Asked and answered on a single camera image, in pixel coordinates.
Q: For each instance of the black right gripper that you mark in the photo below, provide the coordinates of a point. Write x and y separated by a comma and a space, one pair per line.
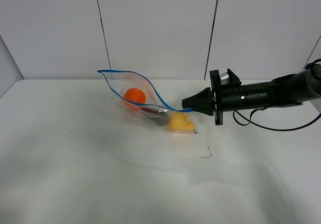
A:
222, 98

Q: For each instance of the clear zip bag blue zipper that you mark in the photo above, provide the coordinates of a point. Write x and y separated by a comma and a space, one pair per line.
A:
119, 81

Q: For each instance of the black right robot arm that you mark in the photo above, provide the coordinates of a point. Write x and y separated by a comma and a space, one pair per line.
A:
286, 91

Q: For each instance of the yellow pear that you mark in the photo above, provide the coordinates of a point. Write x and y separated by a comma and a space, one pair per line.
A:
185, 126

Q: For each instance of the yellow lemon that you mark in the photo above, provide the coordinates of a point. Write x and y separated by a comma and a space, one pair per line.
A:
173, 118

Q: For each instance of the dark purple eggplant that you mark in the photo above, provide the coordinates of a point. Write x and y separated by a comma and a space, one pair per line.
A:
157, 117

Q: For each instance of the orange round fruit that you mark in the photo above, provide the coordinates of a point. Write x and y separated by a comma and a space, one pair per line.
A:
134, 97

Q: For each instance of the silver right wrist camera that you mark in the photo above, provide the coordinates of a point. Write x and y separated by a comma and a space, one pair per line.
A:
224, 77

